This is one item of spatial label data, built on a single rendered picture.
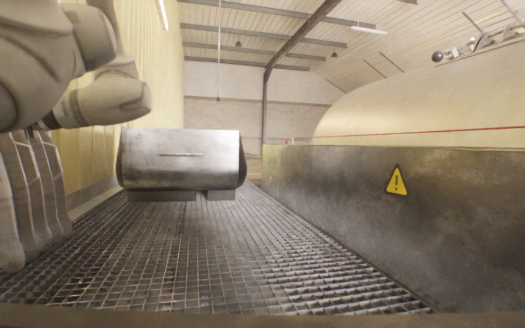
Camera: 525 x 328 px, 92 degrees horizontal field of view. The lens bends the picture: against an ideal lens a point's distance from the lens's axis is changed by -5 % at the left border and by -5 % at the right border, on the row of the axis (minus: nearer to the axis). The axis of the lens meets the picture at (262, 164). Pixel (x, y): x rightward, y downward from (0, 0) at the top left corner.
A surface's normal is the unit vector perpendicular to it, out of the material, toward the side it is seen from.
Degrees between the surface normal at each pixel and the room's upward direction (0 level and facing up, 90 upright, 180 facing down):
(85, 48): 126
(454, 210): 90
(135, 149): 90
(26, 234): 90
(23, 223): 90
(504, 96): 62
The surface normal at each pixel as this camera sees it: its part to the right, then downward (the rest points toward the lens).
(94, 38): 0.73, 0.33
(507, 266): -0.97, 0.00
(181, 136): 0.23, 0.11
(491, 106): -0.87, -0.43
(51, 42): 0.96, 0.20
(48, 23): 0.89, -0.28
